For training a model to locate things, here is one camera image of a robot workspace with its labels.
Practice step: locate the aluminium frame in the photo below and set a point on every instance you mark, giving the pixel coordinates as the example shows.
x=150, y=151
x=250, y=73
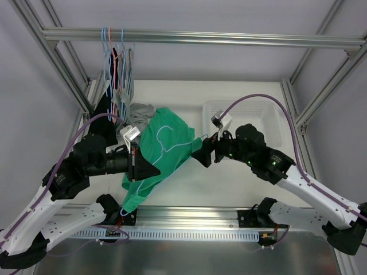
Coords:
x=30, y=18

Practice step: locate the black right base bracket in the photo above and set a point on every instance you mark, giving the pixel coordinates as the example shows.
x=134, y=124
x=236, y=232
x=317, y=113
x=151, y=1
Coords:
x=247, y=218

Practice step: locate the front aluminium rail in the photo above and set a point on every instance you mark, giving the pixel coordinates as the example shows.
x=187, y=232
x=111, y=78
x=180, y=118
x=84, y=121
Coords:
x=191, y=218

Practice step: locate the black tank top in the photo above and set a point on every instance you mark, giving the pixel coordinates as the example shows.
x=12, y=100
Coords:
x=105, y=126

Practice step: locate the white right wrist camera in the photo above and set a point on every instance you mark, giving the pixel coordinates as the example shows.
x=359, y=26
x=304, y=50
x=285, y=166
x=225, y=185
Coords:
x=222, y=121

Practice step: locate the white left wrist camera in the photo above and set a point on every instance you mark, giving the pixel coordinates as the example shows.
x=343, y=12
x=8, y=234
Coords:
x=129, y=133

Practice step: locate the green tank top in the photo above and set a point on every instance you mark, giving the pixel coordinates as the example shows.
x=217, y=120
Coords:
x=160, y=149

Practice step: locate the white slotted cable duct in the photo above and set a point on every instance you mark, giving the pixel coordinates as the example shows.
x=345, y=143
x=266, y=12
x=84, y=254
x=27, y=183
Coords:
x=170, y=234

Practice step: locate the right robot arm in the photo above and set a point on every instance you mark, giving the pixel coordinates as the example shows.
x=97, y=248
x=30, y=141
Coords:
x=340, y=222

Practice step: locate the white perforated plastic basket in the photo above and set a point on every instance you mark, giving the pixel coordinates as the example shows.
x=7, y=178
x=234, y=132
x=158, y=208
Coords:
x=261, y=114

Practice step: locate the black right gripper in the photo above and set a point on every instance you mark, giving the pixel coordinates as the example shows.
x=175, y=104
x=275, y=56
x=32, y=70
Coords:
x=215, y=149

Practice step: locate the black left base bracket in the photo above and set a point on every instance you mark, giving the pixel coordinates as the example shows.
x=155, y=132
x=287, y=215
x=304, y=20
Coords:
x=127, y=219

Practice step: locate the grey tank top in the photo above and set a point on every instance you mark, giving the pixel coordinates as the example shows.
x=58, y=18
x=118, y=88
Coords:
x=137, y=114

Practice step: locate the black base bracket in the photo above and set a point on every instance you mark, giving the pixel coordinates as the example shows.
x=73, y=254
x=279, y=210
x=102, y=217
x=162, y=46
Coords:
x=127, y=219
x=247, y=218

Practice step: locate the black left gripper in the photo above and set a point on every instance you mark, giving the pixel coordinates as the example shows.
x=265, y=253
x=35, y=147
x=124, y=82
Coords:
x=132, y=162

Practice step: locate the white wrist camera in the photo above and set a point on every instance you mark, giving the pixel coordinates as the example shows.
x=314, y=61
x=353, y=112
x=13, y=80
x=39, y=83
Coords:
x=129, y=133
x=222, y=121

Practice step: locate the aluminium hanging rail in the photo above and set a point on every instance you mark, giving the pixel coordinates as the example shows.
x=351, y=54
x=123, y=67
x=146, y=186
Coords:
x=210, y=38

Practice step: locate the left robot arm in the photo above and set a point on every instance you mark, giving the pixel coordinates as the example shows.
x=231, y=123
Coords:
x=28, y=239

